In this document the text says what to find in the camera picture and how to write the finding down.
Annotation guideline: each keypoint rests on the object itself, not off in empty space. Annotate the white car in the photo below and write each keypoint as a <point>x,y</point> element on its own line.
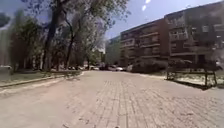
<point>118,68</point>

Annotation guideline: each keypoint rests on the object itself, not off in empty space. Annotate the pale green building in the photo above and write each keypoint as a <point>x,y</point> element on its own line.
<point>113,50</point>

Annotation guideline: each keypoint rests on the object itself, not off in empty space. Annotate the pale brick paved path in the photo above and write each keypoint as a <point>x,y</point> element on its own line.
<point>116,100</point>

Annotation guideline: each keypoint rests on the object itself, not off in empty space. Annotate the dark green hedge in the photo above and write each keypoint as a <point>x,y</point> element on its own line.
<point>150,65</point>

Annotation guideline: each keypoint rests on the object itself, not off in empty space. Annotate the row of tall trees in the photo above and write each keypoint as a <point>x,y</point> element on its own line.
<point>53,33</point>

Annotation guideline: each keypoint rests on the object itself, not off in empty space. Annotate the red brick apartment building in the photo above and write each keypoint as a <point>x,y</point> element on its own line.
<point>173,36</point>

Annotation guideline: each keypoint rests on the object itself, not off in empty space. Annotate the pale stone kerb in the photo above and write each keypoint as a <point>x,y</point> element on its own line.
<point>33,80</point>

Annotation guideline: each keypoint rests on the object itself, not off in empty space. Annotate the pale ground strip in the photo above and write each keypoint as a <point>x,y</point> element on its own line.
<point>193,79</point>

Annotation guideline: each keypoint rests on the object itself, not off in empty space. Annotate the grass strip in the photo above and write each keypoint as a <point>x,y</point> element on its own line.
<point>20,76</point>

